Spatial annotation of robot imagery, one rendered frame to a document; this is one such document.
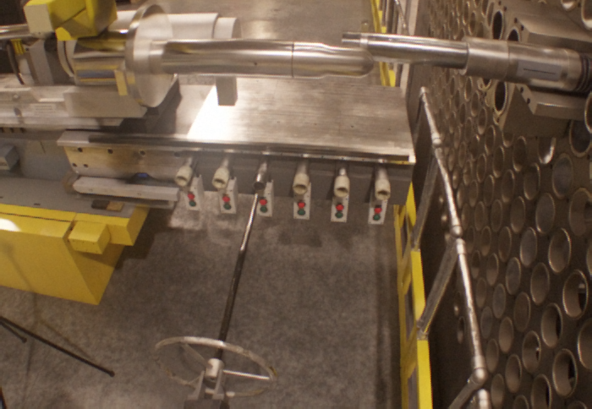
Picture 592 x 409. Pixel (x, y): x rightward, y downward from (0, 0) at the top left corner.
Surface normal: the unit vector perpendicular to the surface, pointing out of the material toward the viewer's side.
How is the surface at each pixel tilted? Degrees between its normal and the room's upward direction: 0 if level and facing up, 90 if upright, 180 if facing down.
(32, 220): 0
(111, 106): 90
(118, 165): 90
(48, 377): 0
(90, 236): 0
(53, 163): 90
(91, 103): 90
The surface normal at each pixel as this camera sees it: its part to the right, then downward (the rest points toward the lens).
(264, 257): 0.00, -0.76
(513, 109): -0.11, 0.65
